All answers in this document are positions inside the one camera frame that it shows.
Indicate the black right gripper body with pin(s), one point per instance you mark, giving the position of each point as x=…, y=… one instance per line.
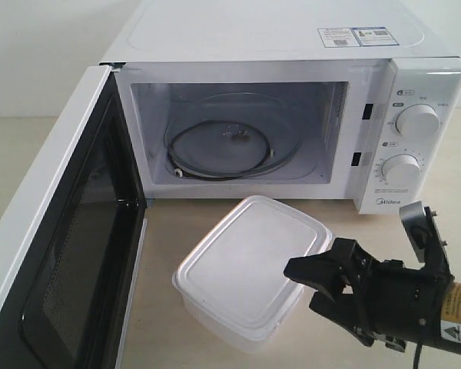
x=393, y=303

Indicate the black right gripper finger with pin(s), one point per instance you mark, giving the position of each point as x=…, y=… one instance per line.
x=325, y=272
x=342, y=312

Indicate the white plastic food container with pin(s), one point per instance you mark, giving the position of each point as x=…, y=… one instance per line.
x=233, y=281

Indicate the white microwave door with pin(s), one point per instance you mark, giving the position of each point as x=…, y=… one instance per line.
x=70, y=238

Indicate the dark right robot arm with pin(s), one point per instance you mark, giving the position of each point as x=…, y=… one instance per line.
x=450, y=318

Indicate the white microwave oven body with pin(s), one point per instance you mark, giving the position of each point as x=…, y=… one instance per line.
x=180, y=52

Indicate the printed paper instruction sheet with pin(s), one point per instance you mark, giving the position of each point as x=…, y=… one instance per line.
x=356, y=37

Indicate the lower white timer knob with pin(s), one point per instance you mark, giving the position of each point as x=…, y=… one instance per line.
x=401, y=170

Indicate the upper white control knob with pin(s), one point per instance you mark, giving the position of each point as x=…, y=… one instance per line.
x=418, y=121

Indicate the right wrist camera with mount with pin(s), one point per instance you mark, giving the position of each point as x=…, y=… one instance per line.
x=420, y=226

